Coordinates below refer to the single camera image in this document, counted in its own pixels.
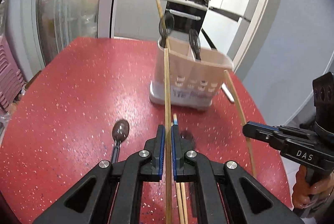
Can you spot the dark spoon with brown handle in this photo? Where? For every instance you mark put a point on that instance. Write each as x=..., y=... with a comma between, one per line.
x=188, y=136

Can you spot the dark spoon in holder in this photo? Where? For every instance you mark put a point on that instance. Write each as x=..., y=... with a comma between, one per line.
x=194, y=43
x=169, y=22

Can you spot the beige plastic cutlery holder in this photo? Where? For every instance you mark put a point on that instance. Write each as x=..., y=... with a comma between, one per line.
x=194, y=83

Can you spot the chopstick in holder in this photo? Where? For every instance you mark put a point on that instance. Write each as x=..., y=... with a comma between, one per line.
x=164, y=36

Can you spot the right hand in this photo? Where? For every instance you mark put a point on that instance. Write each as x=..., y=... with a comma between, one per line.
x=302, y=190

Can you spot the blue patterned chopstick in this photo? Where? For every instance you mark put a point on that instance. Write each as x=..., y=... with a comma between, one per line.
x=178, y=162

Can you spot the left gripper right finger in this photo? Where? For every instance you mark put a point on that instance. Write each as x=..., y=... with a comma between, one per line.
x=227, y=193

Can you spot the plain wooden chopstick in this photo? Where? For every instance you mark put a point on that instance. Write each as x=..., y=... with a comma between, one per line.
x=168, y=146
x=241, y=115

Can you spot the dark spoon with black handle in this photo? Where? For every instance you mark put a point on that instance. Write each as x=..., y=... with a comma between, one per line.
x=119, y=133

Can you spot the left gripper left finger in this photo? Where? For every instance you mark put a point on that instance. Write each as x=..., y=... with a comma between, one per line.
x=110, y=193

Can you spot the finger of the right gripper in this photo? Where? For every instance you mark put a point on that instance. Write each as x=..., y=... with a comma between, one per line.
x=275, y=143
x=252, y=129

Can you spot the stack of pink stools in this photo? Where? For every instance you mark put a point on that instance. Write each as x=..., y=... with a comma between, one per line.
x=11, y=78

